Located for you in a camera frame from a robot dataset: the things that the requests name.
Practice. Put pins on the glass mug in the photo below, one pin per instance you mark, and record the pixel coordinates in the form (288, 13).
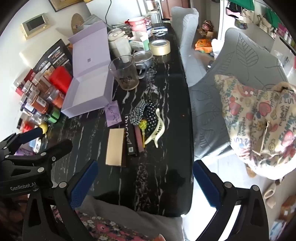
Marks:
(124, 78)

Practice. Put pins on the cream pot with glass lid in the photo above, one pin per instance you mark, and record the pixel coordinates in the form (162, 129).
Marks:
(115, 34)

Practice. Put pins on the beige tape roll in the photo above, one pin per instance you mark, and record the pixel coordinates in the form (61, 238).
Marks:
(160, 47)

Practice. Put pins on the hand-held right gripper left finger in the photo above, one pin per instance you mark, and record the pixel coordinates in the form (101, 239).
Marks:
(84, 183)

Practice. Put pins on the cluttered shelf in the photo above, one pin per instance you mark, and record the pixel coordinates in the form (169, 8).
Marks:
(259, 18)

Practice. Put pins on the cardboard box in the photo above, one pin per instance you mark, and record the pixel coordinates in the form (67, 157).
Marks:
(207, 31)

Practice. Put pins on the woven fan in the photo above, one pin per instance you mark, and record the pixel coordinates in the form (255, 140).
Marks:
(77, 22)

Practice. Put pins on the purple card box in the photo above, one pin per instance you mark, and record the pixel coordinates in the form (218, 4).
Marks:
(113, 113)

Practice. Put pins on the printed cloth bag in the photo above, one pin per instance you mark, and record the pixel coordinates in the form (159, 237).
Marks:
(254, 120)

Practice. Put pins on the group of spice jars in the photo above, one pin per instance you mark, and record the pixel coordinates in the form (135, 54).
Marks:
(39, 99)

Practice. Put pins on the plain grey chair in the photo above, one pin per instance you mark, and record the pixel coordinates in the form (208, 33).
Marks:
(187, 34)

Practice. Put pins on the white flat panel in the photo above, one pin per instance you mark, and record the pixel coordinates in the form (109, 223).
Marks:
(29, 56)

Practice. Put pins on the red canister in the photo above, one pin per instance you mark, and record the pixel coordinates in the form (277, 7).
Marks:
(60, 78)

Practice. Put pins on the pink lipstick tube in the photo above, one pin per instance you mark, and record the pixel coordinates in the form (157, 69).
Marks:
(139, 140)

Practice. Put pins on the white and green small box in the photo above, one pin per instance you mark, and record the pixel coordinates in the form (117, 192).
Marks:
(138, 44)

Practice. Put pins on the orange cloth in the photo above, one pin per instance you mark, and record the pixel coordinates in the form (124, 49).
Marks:
(203, 46)

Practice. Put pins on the yellow lollipop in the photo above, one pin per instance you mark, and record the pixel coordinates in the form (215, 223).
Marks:
(142, 125)

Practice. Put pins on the person's floral garment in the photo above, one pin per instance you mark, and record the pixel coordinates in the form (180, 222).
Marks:
(104, 228)

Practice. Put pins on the brown wooden door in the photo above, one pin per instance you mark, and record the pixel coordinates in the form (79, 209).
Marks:
(175, 7)

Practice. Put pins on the black printed bag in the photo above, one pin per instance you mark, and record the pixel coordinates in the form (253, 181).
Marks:
(55, 54)

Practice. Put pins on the grey leaf pattern chair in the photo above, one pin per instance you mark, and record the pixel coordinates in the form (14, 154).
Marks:
(240, 55)

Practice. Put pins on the silver foil pouch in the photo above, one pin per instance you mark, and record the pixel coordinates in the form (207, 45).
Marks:
(92, 20)

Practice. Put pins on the cream hair claw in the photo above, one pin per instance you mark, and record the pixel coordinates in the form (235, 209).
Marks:
(157, 129)

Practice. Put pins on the rose gold stirring spoon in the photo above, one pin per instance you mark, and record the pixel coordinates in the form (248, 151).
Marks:
(133, 54)

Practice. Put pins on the pink lidded bowl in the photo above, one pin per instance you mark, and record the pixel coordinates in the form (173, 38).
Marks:
(138, 23)

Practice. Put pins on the checkered scrunchie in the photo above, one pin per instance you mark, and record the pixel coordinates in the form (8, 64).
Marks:
(137, 111)

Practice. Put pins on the wall control panel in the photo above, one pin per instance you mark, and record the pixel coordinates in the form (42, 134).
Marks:
(34, 24)

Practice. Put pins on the gold box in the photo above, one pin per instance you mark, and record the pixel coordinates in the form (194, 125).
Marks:
(115, 147)

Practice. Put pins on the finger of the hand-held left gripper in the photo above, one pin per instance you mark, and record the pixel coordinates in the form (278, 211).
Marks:
(60, 148)
(30, 136)

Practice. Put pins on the purple gift box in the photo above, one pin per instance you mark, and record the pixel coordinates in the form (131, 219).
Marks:
(90, 58)

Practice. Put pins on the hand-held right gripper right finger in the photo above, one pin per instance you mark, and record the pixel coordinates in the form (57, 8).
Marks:
(205, 185)

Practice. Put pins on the black polka dot scrunchie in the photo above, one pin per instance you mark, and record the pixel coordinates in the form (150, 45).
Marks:
(151, 115)

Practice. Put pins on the foil-lidded round container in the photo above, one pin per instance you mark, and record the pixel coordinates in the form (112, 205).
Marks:
(143, 58)

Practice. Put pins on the picture frame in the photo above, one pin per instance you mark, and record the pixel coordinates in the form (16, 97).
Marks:
(62, 4)

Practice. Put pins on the black slim box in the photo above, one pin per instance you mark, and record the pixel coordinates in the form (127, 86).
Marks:
(130, 136)

